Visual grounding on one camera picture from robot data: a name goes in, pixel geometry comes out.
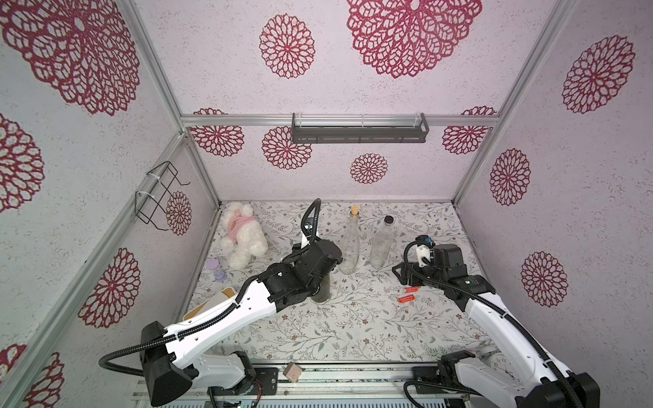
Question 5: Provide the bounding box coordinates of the small wooden block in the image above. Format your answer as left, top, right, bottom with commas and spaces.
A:
283, 362, 304, 384

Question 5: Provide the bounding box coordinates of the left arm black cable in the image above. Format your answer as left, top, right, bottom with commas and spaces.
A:
98, 198, 323, 408

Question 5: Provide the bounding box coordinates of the tall clear corked bottle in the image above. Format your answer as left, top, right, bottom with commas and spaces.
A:
338, 205, 360, 275

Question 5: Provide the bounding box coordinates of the dark green wine bottle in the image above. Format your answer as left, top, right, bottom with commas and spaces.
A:
311, 275, 331, 304

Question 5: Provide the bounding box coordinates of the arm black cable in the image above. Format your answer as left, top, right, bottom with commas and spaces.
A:
401, 239, 583, 408
98, 198, 323, 408

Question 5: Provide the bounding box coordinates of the white plush toy pink shirt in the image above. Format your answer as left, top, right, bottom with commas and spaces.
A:
220, 202, 269, 270

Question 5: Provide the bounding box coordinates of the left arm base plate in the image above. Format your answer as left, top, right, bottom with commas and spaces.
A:
206, 366, 280, 397

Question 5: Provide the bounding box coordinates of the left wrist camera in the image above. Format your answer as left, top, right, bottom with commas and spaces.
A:
300, 222, 320, 248

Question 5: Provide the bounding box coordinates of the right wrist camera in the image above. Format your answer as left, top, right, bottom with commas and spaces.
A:
415, 235, 434, 268

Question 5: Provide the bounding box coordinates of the black wire wall basket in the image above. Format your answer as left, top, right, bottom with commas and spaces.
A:
134, 161, 190, 231

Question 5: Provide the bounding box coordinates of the white analog clock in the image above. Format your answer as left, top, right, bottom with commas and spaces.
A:
487, 352, 517, 381

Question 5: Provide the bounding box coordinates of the clear bottle with red label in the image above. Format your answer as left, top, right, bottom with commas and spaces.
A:
369, 215, 395, 270

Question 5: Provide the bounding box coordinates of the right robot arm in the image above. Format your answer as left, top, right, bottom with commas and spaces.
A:
392, 236, 600, 407

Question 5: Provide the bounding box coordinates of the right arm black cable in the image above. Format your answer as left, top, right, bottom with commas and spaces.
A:
401, 239, 583, 408

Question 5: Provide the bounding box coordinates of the red peeled label sticker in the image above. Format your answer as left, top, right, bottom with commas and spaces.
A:
398, 294, 415, 304

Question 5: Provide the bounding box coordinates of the small purple capped jar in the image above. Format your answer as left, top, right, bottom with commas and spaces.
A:
205, 258, 227, 282

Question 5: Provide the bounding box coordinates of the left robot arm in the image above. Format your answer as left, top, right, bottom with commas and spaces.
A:
139, 240, 342, 407

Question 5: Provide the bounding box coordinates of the black wall shelf rack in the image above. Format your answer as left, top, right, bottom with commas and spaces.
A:
291, 114, 430, 145

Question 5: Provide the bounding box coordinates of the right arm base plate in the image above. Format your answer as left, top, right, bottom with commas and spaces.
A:
412, 365, 474, 394

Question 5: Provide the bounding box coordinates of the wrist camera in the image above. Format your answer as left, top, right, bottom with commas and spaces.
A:
415, 235, 434, 268
300, 222, 320, 248

